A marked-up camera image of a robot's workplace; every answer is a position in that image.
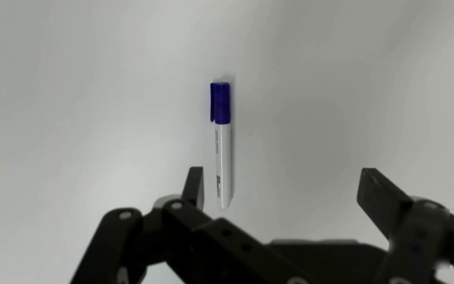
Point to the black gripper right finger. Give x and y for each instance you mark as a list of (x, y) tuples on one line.
[(421, 230)]

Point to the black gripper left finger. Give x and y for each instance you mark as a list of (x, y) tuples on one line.
[(185, 237)]

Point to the blue capped white marker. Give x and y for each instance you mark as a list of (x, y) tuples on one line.
[(223, 147)]

